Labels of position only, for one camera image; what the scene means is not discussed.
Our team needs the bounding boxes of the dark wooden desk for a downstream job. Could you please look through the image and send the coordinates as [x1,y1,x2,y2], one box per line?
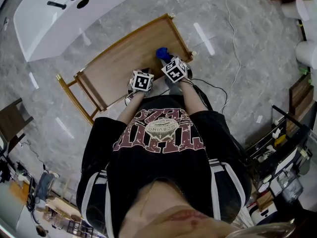
[0,98,34,154]

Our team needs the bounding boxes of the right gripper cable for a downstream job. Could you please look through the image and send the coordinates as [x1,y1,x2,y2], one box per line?
[190,78,229,114]

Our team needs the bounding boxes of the dark brown wooden stepped shelf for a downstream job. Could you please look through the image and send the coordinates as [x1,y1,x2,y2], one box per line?
[286,74,316,134]

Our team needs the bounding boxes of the white floor cable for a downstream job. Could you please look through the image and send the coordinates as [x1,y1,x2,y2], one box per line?
[220,0,243,114]

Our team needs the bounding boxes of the person's black printed t-shirt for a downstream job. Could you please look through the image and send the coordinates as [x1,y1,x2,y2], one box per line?
[76,94,253,237]

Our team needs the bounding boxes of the white bathtub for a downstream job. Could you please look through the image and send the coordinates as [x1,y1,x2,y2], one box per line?
[13,0,159,62]

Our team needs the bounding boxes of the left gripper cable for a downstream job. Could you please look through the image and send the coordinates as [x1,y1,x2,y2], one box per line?
[123,88,135,107]

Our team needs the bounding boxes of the person's left forearm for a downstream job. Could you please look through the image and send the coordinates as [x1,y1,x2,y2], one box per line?
[116,92,147,124]

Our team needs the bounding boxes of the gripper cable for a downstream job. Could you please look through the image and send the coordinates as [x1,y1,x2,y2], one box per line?
[190,78,229,114]
[123,88,135,107]

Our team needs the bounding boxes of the blue cloth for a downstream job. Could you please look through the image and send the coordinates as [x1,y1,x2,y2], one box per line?
[156,47,172,61]

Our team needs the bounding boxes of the person's right forearm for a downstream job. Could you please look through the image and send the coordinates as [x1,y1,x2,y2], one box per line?
[179,79,209,114]

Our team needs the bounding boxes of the black metal cart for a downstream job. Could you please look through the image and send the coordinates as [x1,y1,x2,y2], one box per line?
[246,105,312,183]

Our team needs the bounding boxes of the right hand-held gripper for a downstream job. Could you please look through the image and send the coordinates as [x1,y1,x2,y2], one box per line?
[160,56,194,87]

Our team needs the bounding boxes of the wooden serving cart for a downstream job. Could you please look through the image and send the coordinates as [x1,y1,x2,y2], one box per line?
[55,13,198,126]

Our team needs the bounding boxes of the person's chin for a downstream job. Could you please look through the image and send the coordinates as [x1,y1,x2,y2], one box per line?
[120,182,248,238]

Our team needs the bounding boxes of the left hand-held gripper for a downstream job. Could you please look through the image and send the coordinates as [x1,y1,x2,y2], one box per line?
[126,68,155,100]

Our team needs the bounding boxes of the slim black faucet handle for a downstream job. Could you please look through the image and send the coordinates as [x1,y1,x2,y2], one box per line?
[47,0,68,10]

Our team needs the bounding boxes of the person's eyeglasses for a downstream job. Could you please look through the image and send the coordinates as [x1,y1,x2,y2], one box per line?
[230,219,298,238]

